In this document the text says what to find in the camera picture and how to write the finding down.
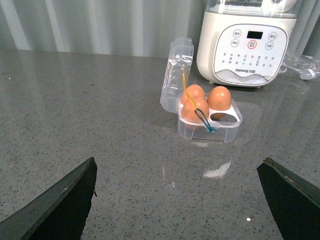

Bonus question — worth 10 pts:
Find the brown egg back left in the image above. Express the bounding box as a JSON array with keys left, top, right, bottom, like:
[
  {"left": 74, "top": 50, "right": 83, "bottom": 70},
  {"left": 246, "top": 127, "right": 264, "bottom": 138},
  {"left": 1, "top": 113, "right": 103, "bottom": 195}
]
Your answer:
[{"left": 180, "top": 84, "right": 206, "bottom": 105}]

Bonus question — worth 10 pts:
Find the clear plastic egg box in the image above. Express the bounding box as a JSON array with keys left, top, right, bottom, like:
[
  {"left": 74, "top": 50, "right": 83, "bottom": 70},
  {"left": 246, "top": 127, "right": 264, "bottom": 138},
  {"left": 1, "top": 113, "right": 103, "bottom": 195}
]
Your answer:
[{"left": 160, "top": 37, "right": 243, "bottom": 143}]

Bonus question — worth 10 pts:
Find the blue rubber band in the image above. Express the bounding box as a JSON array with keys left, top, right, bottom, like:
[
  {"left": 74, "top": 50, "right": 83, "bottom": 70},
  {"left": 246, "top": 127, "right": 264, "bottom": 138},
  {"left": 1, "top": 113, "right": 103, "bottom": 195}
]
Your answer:
[{"left": 194, "top": 108, "right": 217, "bottom": 133}]

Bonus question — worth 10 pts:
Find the brown egg back right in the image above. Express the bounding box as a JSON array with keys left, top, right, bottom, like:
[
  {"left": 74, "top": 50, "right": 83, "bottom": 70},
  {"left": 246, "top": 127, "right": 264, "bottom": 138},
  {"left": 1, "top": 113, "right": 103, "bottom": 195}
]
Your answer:
[{"left": 207, "top": 86, "right": 232, "bottom": 120}]

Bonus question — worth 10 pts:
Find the brown egg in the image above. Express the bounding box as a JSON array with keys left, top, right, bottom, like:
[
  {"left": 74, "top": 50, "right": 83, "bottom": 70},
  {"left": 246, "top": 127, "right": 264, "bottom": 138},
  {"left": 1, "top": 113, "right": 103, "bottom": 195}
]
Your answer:
[
  {"left": 181, "top": 96, "right": 210, "bottom": 123},
  {"left": 207, "top": 86, "right": 232, "bottom": 120},
  {"left": 180, "top": 84, "right": 206, "bottom": 105}
]

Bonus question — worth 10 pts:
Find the brown egg front left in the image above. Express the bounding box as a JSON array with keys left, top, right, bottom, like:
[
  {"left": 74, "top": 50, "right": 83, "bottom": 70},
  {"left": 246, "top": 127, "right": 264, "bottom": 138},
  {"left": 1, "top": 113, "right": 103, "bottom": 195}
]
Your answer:
[{"left": 181, "top": 96, "right": 210, "bottom": 123}]

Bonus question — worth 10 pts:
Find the yellow rubber band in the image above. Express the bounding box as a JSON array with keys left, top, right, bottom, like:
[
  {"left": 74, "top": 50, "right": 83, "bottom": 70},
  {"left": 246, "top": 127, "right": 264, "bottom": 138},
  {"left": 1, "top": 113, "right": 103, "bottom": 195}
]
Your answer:
[{"left": 181, "top": 63, "right": 199, "bottom": 112}]

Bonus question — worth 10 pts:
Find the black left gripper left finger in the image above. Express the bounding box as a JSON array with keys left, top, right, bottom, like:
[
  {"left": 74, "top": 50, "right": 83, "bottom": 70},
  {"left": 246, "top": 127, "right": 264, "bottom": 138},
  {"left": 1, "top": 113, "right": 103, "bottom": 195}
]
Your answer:
[{"left": 0, "top": 157, "right": 98, "bottom": 240}]

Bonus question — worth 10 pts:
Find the white power plug cable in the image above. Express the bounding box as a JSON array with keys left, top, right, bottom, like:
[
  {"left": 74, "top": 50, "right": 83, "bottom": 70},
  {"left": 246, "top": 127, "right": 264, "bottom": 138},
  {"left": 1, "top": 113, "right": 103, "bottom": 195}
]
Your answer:
[{"left": 279, "top": 62, "right": 316, "bottom": 81}]

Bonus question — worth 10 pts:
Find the clear plastic bag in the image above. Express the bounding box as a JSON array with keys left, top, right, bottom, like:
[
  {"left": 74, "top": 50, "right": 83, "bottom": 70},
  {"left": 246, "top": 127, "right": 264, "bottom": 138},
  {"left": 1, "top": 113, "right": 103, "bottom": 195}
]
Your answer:
[{"left": 281, "top": 52, "right": 320, "bottom": 81}]

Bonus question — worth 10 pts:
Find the white Joyoung blender appliance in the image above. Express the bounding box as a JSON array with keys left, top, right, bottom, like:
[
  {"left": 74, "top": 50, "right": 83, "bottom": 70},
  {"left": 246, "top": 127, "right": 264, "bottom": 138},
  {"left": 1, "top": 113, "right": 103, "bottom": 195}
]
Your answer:
[{"left": 196, "top": 0, "right": 303, "bottom": 88}]

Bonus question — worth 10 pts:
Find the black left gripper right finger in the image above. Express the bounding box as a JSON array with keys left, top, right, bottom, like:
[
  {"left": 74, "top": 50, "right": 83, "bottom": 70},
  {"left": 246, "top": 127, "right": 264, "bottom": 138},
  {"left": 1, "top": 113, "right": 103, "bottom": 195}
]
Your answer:
[{"left": 257, "top": 157, "right": 320, "bottom": 240}]

